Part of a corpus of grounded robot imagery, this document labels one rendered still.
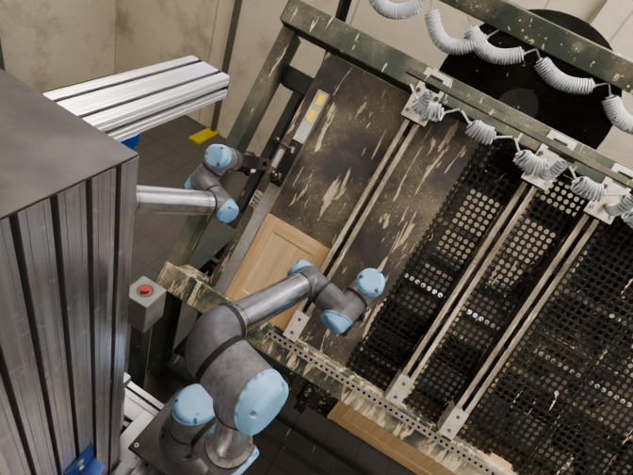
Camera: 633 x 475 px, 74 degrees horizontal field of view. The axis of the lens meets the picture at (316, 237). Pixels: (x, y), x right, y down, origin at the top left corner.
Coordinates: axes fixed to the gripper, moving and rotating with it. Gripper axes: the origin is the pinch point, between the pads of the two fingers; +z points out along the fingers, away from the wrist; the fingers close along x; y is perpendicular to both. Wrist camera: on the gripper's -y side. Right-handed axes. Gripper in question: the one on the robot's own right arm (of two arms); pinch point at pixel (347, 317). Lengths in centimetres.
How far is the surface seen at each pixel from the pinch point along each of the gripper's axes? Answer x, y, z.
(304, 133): 53, 55, 1
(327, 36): 61, 82, -23
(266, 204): 52, 27, 19
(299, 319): 15.9, -2.2, 34.0
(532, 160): -25, 72, -27
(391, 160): 17, 63, -2
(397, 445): -57, -16, 98
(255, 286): 40, 1, 38
